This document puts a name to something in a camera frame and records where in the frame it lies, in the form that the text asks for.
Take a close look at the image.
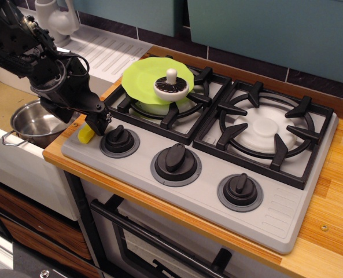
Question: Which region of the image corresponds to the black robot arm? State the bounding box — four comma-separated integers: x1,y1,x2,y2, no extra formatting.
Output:
0,1,112,136

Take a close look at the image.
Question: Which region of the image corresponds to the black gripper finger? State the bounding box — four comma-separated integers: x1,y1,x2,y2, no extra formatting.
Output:
85,111,112,136
40,98,73,123

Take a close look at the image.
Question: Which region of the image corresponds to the stainless steel pot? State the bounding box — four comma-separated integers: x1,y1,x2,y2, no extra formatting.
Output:
1,100,80,149

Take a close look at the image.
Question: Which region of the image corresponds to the white toy sink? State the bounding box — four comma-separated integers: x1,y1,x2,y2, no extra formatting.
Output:
0,25,151,221

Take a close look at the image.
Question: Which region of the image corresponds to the wooden drawer front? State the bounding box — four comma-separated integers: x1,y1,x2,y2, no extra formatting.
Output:
0,182,101,277

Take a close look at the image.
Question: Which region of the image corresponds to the black right burner grate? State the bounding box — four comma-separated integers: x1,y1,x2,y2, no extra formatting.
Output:
193,81,337,189

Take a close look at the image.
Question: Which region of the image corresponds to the black right stove knob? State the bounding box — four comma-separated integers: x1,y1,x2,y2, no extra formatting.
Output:
217,173,264,213

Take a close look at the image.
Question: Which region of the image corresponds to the black left burner grate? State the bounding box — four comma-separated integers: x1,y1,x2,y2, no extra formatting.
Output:
105,65,232,144

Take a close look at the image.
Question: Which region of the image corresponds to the black stove knob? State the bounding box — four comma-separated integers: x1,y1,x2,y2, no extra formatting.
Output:
217,173,264,213
100,125,140,159
150,143,202,187

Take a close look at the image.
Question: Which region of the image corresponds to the black oven door handle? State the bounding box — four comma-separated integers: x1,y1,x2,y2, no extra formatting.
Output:
90,199,231,277

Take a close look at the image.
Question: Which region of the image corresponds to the white toy mushroom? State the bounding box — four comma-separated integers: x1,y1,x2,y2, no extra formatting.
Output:
153,68,190,102

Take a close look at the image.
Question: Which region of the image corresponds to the green plastic plate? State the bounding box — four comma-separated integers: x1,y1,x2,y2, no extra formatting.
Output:
121,57,194,105

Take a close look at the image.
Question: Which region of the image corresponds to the black middle stove knob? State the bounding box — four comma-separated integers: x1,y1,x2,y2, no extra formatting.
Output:
150,143,202,187

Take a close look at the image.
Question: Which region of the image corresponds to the grey toy stove top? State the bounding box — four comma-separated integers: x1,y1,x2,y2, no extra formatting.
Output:
60,54,339,255

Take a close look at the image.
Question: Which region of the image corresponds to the black burner grate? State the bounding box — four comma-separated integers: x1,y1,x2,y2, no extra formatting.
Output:
193,81,337,189
105,65,232,144

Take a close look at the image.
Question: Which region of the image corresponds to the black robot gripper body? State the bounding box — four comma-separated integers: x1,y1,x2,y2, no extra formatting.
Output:
31,56,109,115

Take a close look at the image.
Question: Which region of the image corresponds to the grey toy faucet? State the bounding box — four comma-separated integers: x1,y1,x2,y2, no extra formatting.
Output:
35,0,79,47

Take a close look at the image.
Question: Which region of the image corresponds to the black left stove knob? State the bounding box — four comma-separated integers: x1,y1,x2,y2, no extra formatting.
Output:
100,125,140,159

